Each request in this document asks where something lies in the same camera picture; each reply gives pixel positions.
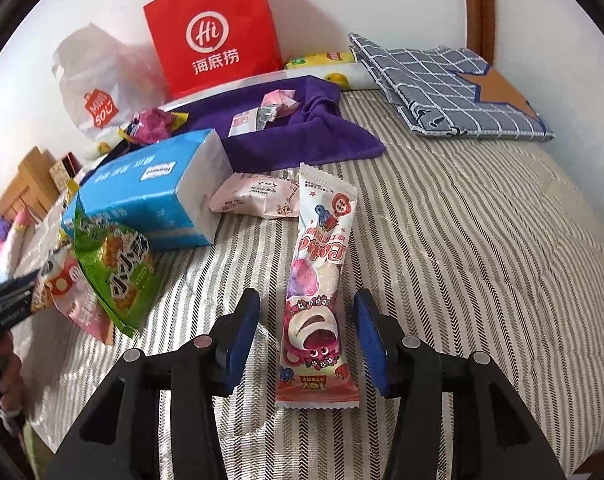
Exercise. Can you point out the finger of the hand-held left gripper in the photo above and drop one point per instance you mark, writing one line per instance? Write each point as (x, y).
(17, 289)

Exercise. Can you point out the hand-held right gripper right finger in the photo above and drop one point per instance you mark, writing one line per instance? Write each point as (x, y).
(369, 345)

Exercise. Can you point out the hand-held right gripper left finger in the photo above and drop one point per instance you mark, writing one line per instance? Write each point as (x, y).
(243, 340)

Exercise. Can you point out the panda print snack packet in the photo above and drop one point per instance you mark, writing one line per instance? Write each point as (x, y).
(77, 305)

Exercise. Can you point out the long pink bear snack packet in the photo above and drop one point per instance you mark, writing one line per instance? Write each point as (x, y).
(314, 285)

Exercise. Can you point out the green snack packet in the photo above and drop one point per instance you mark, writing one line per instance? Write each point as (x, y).
(117, 270)

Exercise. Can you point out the yellow triangular snack packet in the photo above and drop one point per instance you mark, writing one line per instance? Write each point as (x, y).
(71, 188)

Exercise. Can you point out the pink square snack packet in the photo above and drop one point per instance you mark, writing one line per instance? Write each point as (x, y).
(252, 195)

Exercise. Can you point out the purple snack packet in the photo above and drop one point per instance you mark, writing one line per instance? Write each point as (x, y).
(154, 125)

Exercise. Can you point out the white pink snack packet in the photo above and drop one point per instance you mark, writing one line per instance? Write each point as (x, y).
(249, 121)

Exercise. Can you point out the pink white wrapper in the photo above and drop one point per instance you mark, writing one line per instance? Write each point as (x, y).
(279, 99)

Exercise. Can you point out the person's left hand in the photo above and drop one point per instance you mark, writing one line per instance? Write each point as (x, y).
(12, 385)

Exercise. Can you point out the printed pillow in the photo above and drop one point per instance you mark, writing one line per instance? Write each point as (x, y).
(12, 245)

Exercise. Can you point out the wooden headboard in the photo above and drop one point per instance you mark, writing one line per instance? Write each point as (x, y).
(27, 180)

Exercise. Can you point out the green blanket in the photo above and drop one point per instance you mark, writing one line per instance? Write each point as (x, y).
(34, 452)

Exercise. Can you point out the striped mattress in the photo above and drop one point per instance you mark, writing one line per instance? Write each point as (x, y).
(456, 235)

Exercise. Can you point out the blue tissue pack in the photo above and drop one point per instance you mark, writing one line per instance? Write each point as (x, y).
(147, 195)

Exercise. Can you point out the purple towel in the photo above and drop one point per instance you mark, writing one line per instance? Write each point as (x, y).
(302, 135)

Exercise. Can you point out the white plastic shopping bag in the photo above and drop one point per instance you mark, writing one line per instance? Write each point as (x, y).
(92, 75)

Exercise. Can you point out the blue checked folded cloth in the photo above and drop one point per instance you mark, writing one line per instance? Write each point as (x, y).
(431, 80)

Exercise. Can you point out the red paper bag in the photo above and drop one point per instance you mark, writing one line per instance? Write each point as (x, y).
(212, 25)

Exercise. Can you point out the brown wooden door frame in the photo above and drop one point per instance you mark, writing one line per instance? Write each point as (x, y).
(479, 5)

